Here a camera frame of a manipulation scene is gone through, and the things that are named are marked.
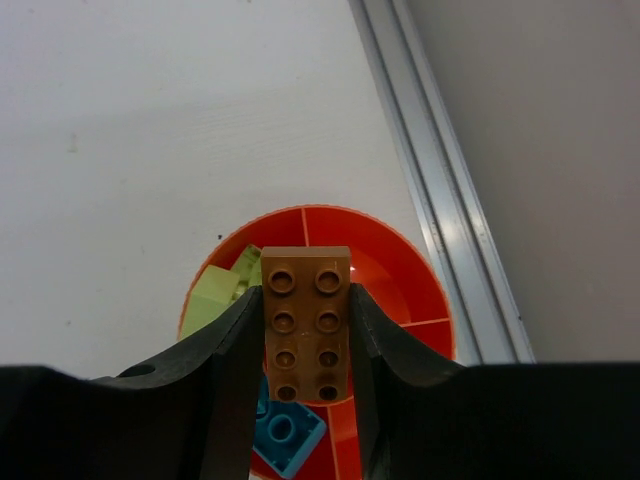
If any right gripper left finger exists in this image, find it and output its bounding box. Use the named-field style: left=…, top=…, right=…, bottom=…
left=1, top=287, right=264, bottom=479

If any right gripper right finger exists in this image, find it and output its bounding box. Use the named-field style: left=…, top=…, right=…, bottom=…
left=349, top=284, right=639, bottom=479

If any pale green small lego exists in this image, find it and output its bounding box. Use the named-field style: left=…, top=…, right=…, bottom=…
left=179, top=265, right=240, bottom=340

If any light green lego brick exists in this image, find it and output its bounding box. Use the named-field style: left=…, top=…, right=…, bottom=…
left=231, top=244, right=261, bottom=301

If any brown long lego brick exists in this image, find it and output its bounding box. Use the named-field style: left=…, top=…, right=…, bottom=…
left=261, top=246, right=351, bottom=405

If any aluminium rail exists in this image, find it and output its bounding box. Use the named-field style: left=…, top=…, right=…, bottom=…
left=350, top=1, right=535, bottom=364

